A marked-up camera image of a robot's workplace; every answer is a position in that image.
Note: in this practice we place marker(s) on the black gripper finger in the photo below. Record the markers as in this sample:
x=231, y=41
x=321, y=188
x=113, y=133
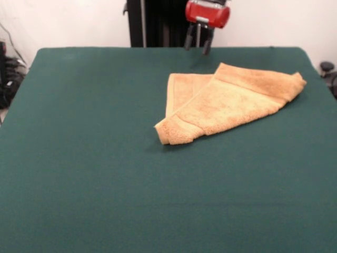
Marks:
x=189, y=39
x=208, y=43

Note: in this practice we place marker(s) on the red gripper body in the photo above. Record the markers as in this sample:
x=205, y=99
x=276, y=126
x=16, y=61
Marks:
x=208, y=13

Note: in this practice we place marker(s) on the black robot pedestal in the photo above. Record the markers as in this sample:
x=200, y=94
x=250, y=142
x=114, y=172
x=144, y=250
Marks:
x=158, y=26

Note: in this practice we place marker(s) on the tan terry towel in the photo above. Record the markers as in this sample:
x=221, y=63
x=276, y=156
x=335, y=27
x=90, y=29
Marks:
x=226, y=105

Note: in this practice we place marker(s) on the dark stand base with knob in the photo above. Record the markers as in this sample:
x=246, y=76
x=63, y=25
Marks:
x=13, y=79
x=326, y=66

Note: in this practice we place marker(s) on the dark green table cloth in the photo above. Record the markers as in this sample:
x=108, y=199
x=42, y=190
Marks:
x=79, y=184

